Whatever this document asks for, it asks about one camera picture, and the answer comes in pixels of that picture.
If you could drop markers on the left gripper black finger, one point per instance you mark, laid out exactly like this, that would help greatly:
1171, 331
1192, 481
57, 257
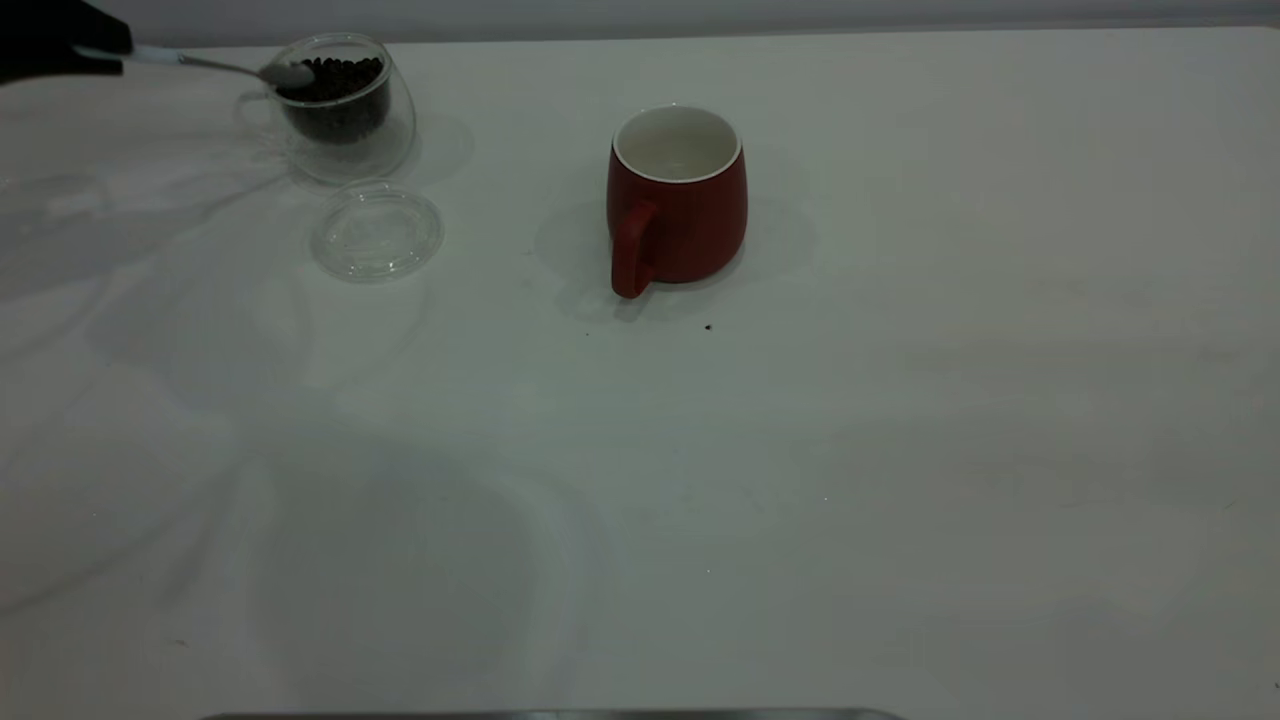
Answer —
50, 72
50, 30

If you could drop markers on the red mug with white inside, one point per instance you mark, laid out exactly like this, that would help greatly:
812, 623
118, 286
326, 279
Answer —
700, 230

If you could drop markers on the dark coffee beans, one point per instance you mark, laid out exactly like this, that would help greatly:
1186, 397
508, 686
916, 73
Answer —
345, 105

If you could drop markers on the clear double-wall glass cup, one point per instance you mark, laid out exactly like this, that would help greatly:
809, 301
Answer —
400, 140

